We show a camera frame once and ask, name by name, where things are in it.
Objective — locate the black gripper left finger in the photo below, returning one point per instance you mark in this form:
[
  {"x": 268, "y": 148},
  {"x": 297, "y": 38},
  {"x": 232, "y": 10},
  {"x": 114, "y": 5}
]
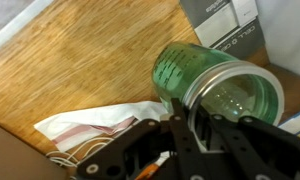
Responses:
[{"x": 129, "y": 154}]

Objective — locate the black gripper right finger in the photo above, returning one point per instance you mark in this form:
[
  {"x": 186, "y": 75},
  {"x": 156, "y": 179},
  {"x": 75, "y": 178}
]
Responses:
[{"x": 257, "y": 150}]

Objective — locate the green glass jar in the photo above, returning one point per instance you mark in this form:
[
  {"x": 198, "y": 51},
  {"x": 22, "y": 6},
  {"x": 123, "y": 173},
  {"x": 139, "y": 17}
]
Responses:
[{"x": 218, "y": 82}]

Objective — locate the gray book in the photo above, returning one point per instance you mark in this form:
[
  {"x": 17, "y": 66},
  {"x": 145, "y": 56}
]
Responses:
[{"x": 231, "y": 26}]

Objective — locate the white plastic bag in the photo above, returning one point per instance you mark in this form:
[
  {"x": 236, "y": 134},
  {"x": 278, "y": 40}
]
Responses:
[{"x": 68, "y": 129}]

